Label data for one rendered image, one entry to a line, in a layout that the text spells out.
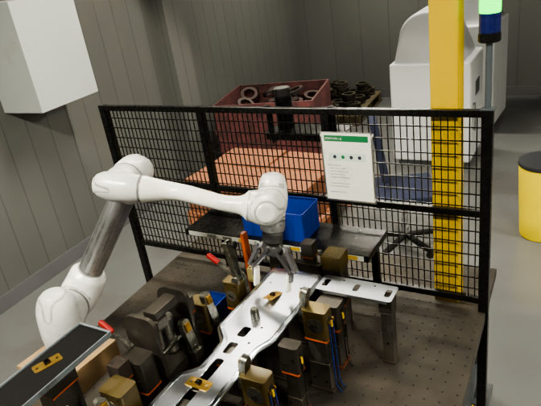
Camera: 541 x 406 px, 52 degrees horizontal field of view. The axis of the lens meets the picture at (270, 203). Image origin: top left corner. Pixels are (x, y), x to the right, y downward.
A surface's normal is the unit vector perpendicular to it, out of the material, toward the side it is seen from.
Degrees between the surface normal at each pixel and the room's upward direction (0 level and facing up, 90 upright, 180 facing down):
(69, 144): 90
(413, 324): 0
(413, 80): 90
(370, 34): 90
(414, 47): 90
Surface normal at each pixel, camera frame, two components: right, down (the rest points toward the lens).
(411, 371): -0.14, -0.90
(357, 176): -0.48, 0.43
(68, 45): 0.88, 0.07
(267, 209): 0.06, 0.22
